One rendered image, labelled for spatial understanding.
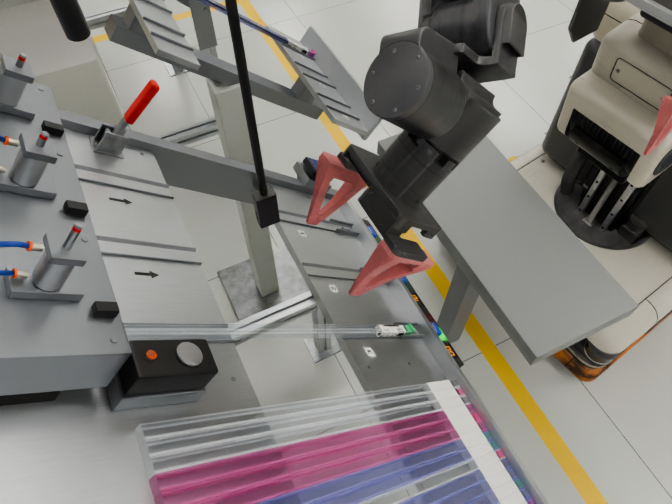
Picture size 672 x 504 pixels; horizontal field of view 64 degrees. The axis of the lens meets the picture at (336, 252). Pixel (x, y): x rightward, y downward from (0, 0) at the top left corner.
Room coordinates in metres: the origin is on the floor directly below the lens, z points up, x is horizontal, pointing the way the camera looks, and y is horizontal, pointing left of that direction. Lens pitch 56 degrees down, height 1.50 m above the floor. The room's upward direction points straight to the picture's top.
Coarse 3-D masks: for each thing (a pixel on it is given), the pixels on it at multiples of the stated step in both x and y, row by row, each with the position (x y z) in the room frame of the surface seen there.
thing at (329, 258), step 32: (288, 192) 0.59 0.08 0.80; (288, 224) 0.50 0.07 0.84; (320, 224) 0.54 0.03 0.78; (352, 224) 0.58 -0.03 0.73; (320, 256) 0.45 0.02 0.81; (352, 256) 0.49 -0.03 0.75; (320, 288) 0.38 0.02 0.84; (384, 288) 0.44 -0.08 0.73; (352, 320) 0.34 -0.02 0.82; (384, 320) 0.37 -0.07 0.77; (352, 352) 0.28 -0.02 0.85; (384, 352) 0.30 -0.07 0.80; (416, 352) 0.32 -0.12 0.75; (384, 384) 0.25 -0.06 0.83
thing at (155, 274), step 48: (96, 192) 0.39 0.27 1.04; (144, 192) 0.42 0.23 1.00; (144, 240) 0.34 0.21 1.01; (144, 288) 0.27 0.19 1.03; (192, 288) 0.29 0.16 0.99; (240, 384) 0.19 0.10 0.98; (0, 432) 0.10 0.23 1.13; (48, 432) 0.11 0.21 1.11; (96, 432) 0.11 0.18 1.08; (0, 480) 0.07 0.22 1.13; (48, 480) 0.07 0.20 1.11; (96, 480) 0.08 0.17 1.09; (144, 480) 0.08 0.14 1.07
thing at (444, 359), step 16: (352, 208) 0.61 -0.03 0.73; (368, 240) 0.54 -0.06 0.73; (400, 288) 0.44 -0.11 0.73; (400, 304) 0.42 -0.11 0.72; (416, 304) 0.41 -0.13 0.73; (416, 320) 0.39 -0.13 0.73; (432, 336) 0.36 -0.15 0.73; (432, 352) 0.33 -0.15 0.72; (448, 352) 0.33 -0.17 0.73; (448, 368) 0.31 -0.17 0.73; (464, 384) 0.28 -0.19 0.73; (480, 400) 0.26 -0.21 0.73; (480, 416) 0.23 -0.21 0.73; (496, 432) 0.21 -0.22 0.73; (512, 448) 0.19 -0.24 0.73; (512, 464) 0.17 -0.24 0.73; (528, 480) 0.15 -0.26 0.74
